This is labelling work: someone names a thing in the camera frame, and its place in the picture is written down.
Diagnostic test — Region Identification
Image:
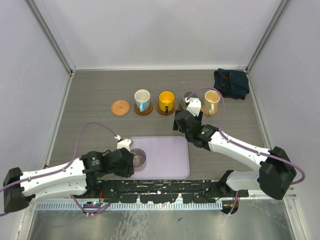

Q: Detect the purple glass mug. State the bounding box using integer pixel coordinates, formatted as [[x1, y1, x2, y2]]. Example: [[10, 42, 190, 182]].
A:
[[130, 148, 147, 172]]

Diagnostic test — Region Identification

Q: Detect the woven rattan coaster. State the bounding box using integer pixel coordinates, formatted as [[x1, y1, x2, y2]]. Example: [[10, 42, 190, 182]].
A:
[[111, 100, 130, 117], [201, 107, 218, 116]]

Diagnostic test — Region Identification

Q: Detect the brown wooden coaster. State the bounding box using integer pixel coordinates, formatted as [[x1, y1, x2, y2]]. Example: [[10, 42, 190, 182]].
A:
[[134, 102, 154, 116], [178, 104, 186, 111], [156, 104, 175, 116]]

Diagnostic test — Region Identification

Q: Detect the grey green mug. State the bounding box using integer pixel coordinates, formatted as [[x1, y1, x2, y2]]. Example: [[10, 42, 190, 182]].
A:
[[180, 91, 192, 109]]

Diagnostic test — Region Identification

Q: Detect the cream mug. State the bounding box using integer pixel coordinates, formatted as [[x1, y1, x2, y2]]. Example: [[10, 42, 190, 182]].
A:
[[202, 90, 221, 113]]

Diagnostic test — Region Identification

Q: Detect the yellow mug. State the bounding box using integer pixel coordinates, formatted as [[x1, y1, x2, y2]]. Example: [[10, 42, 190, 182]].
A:
[[158, 90, 175, 113]]

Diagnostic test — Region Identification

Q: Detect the white and blue mug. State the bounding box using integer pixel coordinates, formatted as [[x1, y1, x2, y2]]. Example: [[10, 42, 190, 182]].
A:
[[134, 89, 151, 112]]

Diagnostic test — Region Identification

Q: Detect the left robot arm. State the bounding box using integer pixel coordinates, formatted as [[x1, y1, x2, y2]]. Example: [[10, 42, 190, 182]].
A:
[[0, 148, 134, 214]]

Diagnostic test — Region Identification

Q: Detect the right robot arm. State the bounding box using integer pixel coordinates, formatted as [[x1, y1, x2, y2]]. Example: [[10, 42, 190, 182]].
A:
[[173, 109, 297, 200]]

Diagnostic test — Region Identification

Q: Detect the lavender plastic tray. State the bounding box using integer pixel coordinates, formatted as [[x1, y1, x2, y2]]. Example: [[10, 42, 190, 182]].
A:
[[130, 136, 190, 180]]

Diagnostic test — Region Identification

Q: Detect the dark blue folded cloth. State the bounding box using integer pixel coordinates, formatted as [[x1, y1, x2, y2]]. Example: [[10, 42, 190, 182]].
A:
[[213, 68, 250, 100]]

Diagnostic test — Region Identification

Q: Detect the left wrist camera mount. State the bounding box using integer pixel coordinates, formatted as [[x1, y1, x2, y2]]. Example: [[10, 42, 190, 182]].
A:
[[114, 135, 133, 152]]

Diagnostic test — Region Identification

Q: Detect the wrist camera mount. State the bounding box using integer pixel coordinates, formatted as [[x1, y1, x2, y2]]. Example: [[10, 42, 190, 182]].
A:
[[114, 135, 133, 152], [185, 97, 202, 117]]

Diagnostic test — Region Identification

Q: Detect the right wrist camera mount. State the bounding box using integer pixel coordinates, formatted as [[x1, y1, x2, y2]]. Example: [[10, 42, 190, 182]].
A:
[[185, 97, 202, 117]]

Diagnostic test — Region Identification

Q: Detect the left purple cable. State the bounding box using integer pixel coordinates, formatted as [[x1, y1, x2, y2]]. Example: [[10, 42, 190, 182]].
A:
[[0, 121, 123, 218]]

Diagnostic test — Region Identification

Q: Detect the purple cable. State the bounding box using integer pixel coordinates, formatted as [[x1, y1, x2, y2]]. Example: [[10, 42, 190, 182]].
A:
[[0, 121, 123, 218], [184, 86, 306, 216]]

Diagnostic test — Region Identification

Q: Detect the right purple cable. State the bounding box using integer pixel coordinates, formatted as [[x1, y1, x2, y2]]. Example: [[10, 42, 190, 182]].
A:
[[184, 86, 306, 216]]

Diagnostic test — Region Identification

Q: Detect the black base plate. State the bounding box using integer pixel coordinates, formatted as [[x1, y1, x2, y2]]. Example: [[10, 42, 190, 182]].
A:
[[74, 179, 236, 204]]

